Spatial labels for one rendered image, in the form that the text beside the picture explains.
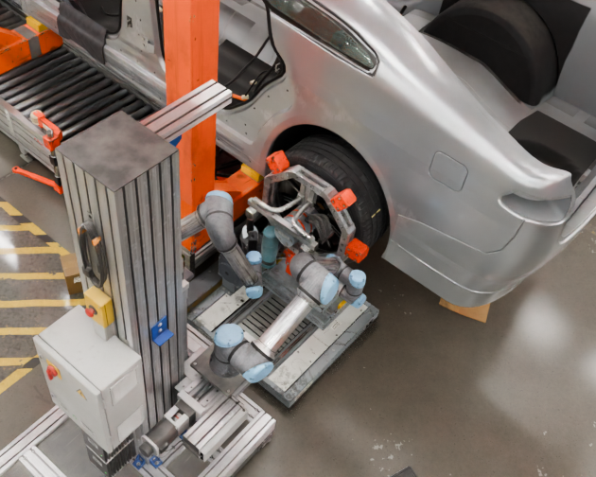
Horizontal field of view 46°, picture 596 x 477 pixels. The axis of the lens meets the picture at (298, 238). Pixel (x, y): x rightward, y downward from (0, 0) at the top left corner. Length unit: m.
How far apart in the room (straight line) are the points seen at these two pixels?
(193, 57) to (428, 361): 2.24
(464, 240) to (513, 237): 0.23
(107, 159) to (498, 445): 2.75
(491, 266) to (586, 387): 1.46
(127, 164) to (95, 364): 0.83
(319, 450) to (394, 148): 1.62
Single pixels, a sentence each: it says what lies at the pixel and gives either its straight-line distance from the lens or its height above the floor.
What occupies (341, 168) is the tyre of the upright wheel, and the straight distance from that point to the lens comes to 3.36.
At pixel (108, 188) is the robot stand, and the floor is 2.02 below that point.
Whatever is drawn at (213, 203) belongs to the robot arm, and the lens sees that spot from 2.91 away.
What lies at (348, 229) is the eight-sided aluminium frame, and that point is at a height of 0.98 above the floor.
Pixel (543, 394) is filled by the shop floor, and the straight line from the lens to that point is 4.33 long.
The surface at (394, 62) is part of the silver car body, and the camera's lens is 3.03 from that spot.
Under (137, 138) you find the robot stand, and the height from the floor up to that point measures 2.03.
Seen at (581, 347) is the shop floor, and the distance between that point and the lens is 4.63.
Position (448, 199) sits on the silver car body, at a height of 1.34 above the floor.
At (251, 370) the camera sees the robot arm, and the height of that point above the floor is 1.02.
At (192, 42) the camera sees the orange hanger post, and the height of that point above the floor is 1.82.
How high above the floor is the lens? 3.42
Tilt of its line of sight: 48 degrees down
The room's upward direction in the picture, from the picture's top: 10 degrees clockwise
